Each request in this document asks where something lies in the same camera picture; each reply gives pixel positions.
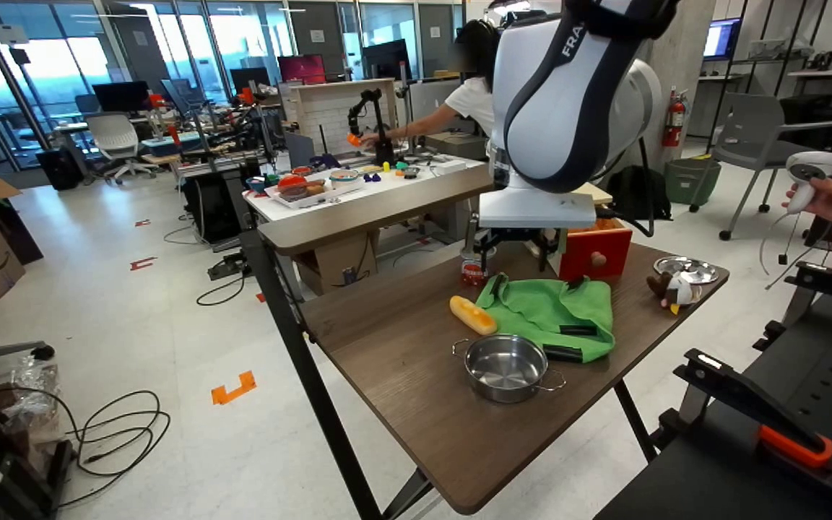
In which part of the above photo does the cluttered white workbench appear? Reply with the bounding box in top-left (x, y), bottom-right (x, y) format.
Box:
top-left (258, 167), bottom-right (497, 255)

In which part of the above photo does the coiled black floor cable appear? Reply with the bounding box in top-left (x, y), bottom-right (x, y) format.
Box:
top-left (50, 388), bottom-right (177, 510)

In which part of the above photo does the metal bowl front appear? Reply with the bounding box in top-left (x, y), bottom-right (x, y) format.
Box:
top-left (651, 252), bottom-right (732, 288)

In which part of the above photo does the steel bowl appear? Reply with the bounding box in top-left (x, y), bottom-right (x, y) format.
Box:
top-left (459, 333), bottom-right (554, 408)

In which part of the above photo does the person in white shirt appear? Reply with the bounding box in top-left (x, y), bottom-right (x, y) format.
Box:
top-left (361, 16), bottom-right (510, 162)

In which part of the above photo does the cardboard box under shelf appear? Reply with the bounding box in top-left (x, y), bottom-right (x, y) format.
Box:
top-left (296, 226), bottom-right (382, 297)

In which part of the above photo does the pink translucent cup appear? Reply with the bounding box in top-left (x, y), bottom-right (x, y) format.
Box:
top-left (459, 243), bottom-right (488, 285)

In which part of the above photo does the black table frame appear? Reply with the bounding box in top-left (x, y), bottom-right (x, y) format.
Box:
top-left (237, 227), bottom-right (660, 520)

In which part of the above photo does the black bag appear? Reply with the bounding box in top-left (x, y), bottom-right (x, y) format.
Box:
top-left (608, 162), bottom-right (676, 240)

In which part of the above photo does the red fire extinguisher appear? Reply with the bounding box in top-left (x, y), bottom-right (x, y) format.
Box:
top-left (660, 86), bottom-right (692, 154)

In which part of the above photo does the green towel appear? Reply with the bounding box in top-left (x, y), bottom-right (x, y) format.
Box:
top-left (475, 271), bottom-right (619, 366)

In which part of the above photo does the green bin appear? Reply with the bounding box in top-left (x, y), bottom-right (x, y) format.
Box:
top-left (664, 157), bottom-right (726, 211)

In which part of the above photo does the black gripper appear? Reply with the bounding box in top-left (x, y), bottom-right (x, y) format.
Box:
top-left (476, 226), bottom-right (557, 284)

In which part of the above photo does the lit computer monitor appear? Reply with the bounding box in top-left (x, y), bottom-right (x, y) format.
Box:
top-left (702, 14), bottom-right (746, 64)

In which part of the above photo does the white handheld controller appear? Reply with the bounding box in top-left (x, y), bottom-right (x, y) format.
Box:
top-left (783, 148), bottom-right (832, 216)

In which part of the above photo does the clear plastic bottle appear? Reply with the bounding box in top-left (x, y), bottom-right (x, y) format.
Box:
top-left (10, 343), bottom-right (60, 399)

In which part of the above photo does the white work table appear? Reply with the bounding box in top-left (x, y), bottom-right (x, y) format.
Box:
top-left (241, 149), bottom-right (494, 226)

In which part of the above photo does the black jointed stand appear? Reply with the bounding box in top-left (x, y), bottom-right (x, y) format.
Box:
top-left (345, 86), bottom-right (401, 171)

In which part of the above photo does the grey four-leg chair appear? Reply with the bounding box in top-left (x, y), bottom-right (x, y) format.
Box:
top-left (687, 92), bottom-right (793, 243)

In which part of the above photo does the tray of colourful toys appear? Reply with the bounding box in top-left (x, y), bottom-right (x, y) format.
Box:
top-left (276, 167), bottom-right (333, 206)

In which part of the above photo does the orange-red drawer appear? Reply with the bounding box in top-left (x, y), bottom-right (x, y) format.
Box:
top-left (557, 216), bottom-right (637, 288)

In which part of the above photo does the white office chair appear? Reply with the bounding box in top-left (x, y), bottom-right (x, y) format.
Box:
top-left (83, 109), bottom-right (150, 187)

